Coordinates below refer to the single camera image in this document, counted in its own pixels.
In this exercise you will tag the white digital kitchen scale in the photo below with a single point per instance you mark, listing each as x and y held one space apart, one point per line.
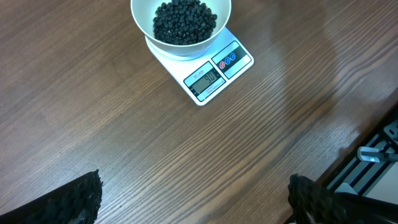
205 75

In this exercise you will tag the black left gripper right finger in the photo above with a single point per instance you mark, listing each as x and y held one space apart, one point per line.
312 203

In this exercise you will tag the white bowl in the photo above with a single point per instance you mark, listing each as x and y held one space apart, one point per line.
143 12

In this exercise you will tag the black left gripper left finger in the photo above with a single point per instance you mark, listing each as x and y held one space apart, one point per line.
78 201

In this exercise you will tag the black beans in bowl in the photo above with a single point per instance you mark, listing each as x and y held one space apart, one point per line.
183 22

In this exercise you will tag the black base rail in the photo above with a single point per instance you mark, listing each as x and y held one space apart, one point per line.
360 175

